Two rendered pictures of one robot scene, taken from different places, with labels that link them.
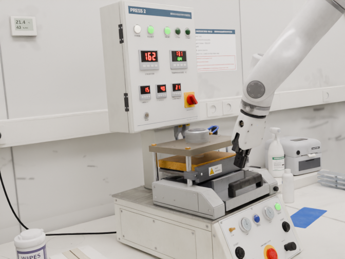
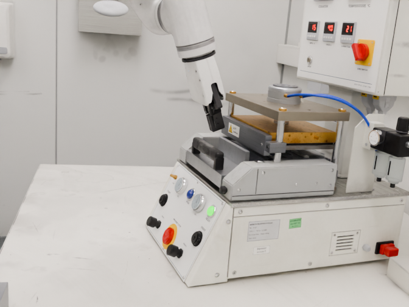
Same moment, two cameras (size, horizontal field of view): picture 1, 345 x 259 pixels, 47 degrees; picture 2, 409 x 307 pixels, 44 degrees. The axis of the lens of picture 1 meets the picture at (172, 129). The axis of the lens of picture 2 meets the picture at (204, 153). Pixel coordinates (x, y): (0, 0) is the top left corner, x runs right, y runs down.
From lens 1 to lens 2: 1.99 m
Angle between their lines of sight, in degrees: 109
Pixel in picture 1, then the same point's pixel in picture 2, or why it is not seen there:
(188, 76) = (370, 13)
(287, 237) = (189, 248)
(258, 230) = (184, 205)
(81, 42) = not seen: outside the picture
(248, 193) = (201, 163)
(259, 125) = (190, 72)
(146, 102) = (313, 43)
